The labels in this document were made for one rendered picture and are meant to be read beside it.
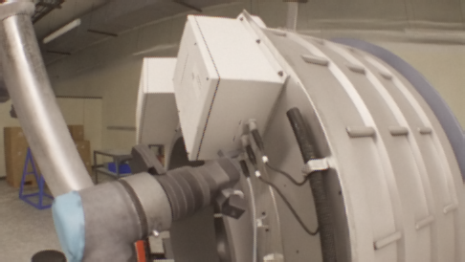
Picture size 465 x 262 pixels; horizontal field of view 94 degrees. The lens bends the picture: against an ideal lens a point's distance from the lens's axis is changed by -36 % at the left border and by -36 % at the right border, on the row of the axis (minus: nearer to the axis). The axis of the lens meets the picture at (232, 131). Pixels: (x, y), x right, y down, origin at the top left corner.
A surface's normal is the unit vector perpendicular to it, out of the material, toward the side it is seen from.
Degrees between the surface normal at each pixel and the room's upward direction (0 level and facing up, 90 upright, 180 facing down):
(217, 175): 51
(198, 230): 81
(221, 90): 133
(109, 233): 87
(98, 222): 70
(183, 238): 76
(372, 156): 56
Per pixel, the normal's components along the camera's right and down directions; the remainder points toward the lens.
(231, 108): 0.26, 0.71
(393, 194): -0.65, -0.22
